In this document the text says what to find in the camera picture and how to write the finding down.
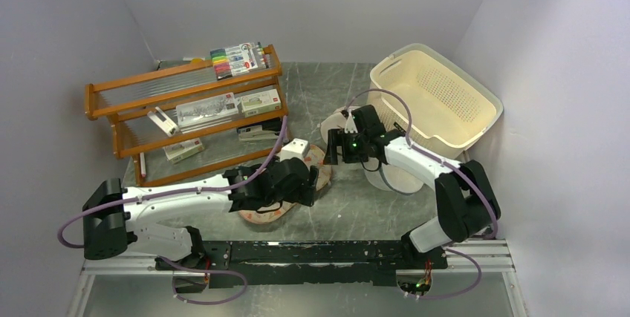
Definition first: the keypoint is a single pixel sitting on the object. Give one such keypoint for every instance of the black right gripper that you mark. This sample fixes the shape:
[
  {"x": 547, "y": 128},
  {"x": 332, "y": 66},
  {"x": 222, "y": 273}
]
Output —
[{"x": 337, "y": 137}]

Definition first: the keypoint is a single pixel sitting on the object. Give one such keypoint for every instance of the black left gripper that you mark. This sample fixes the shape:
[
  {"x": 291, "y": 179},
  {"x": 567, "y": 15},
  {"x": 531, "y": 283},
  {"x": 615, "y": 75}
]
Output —
[{"x": 304, "y": 192}]

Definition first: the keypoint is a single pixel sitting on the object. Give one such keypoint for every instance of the floral mesh laundry bag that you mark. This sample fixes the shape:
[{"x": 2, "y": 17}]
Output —
[{"x": 270, "y": 214}]

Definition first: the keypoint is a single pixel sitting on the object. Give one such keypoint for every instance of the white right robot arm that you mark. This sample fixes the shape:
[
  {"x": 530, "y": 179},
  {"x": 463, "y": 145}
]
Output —
[{"x": 464, "y": 198}]

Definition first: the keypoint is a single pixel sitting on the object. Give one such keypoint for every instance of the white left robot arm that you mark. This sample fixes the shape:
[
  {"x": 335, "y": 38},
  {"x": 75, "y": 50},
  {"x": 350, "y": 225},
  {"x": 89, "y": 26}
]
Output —
[{"x": 119, "y": 219}]

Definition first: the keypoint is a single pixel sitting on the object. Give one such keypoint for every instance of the white mesh bag beige zipper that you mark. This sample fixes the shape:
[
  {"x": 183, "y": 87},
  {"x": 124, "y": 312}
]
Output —
[{"x": 335, "y": 121}]

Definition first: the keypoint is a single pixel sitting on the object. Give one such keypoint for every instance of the white mesh bag grey zipper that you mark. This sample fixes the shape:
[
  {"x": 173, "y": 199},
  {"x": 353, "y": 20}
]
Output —
[{"x": 391, "y": 179}]

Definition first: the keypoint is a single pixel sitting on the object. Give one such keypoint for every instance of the cream plastic laundry basket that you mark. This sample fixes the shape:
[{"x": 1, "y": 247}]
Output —
[{"x": 447, "y": 110}]

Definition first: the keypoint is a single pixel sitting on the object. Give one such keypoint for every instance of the black white stapler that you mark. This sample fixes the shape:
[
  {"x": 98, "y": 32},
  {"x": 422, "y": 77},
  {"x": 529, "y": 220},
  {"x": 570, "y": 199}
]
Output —
[{"x": 259, "y": 132}]

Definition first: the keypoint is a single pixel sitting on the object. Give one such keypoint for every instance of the green white staples box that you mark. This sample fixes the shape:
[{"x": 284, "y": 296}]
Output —
[{"x": 260, "y": 102}]

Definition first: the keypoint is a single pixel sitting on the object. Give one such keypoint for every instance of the small green staples box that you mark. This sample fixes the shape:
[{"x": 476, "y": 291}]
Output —
[{"x": 180, "y": 151}]

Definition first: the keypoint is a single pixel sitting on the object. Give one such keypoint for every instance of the grey printed flat box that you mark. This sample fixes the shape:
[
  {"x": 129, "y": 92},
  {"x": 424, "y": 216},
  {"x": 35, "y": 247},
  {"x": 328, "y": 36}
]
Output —
[{"x": 206, "y": 111}]

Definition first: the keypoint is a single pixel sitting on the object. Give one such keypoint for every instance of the orange wooden shelf rack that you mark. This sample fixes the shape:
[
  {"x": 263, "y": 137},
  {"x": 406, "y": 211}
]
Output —
[{"x": 125, "y": 103}]

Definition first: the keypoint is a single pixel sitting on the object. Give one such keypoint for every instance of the colour marker pen pack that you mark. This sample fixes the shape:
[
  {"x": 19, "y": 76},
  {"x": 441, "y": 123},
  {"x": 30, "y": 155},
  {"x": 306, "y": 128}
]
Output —
[{"x": 237, "y": 60}]

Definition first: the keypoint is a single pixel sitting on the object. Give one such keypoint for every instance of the white clip tool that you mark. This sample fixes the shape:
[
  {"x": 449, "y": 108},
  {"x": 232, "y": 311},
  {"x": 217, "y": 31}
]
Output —
[{"x": 163, "y": 121}]

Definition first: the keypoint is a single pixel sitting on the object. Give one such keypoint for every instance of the white red pen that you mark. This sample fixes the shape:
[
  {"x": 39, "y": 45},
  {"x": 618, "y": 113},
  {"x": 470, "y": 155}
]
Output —
[{"x": 142, "y": 163}]

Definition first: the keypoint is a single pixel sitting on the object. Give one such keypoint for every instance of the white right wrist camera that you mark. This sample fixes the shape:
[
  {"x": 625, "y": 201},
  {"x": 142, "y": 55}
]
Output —
[{"x": 350, "y": 126}]

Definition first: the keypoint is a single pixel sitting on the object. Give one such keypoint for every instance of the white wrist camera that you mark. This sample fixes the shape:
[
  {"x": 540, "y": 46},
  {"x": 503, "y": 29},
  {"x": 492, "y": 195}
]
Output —
[
  {"x": 350, "y": 126},
  {"x": 296, "y": 148}
]

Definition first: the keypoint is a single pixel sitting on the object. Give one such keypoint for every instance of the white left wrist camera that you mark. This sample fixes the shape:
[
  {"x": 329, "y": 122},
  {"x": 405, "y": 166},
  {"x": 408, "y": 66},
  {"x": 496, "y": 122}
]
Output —
[{"x": 296, "y": 148}]

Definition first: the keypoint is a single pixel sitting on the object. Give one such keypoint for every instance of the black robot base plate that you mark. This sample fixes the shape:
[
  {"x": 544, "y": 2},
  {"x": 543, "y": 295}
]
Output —
[{"x": 232, "y": 263}]

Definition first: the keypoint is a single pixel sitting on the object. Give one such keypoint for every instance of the aluminium frame rail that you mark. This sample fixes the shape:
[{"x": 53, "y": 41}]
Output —
[{"x": 479, "y": 280}]

